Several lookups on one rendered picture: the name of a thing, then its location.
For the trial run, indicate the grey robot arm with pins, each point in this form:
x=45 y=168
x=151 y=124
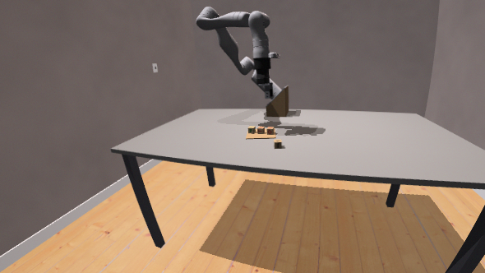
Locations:
x=257 y=22

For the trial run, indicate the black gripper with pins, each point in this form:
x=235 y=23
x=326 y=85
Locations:
x=261 y=58

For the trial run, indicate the tan square mat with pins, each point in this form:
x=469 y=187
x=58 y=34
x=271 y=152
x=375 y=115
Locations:
x=260 y=136

